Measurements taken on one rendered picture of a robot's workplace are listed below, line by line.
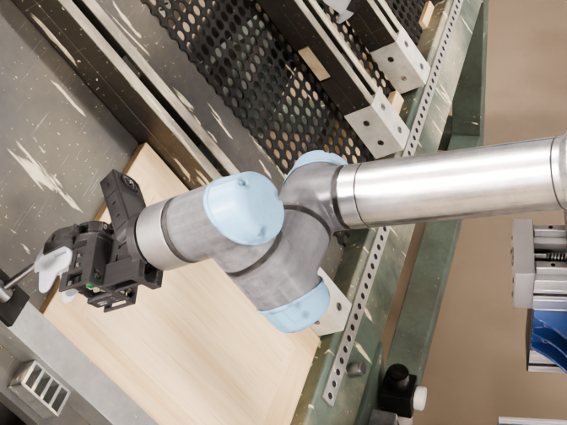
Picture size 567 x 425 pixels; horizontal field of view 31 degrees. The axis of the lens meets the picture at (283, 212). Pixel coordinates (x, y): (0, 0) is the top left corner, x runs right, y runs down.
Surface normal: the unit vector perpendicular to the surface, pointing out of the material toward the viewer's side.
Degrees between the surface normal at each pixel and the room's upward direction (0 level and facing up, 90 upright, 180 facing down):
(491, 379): 0
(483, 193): 71
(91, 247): 35
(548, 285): 90
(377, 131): 90
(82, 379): 59
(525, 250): 0
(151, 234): 55
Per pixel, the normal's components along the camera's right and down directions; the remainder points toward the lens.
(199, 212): -0.63, -0.15
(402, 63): -0.29, 0.68
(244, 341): 0.76, -0.25
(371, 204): -0.46, 0.32
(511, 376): -0.11, -0.72
